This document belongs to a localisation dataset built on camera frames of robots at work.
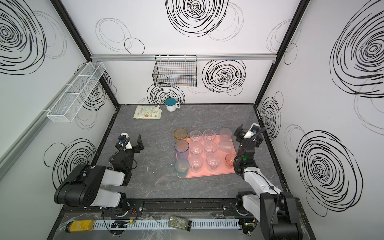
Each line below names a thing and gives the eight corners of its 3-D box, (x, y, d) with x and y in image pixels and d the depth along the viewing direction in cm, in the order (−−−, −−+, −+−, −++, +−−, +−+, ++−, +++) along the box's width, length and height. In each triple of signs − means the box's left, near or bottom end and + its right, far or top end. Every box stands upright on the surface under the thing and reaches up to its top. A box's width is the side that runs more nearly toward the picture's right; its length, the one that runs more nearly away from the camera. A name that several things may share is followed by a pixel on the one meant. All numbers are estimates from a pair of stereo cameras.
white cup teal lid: (165, 111, 118) (164, 105, 113) (167, 100, 127) (166, 94, 121) (179, 111, 118) (179, 105, 113) (180, 100, 127) (180, 94, 121)
